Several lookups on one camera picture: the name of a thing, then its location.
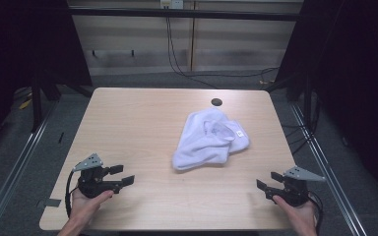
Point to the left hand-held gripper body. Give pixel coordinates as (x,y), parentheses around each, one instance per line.
(90,183)

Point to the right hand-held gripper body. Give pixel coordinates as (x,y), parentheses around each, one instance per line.
(295,191)

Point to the white printed towel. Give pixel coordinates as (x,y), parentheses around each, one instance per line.
(206,141)

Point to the person's left hand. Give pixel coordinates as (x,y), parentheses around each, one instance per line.
(83,208)

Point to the person's right hand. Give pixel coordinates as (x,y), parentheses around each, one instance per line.
(303,219)

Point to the grey tape piece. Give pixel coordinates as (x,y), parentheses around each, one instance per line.
(52,202)

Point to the small black floor item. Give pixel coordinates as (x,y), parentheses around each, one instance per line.
(61,137)

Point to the black metal stand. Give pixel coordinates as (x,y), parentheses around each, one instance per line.
(307,105)
(36,108)

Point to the black round table grommet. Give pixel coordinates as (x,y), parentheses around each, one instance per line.
(216,102)

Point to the yellow floor item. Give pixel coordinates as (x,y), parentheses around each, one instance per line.
(25,104)

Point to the dark curtain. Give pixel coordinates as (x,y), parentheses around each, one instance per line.
(13,49)
(357,65)

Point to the metal floor rail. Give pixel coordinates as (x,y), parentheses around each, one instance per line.
(17,170)
(341,200)

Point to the black horizontal frame bar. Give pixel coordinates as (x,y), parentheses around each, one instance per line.
(177,13)

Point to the white wall socket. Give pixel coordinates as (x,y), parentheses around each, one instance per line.
(172,4)

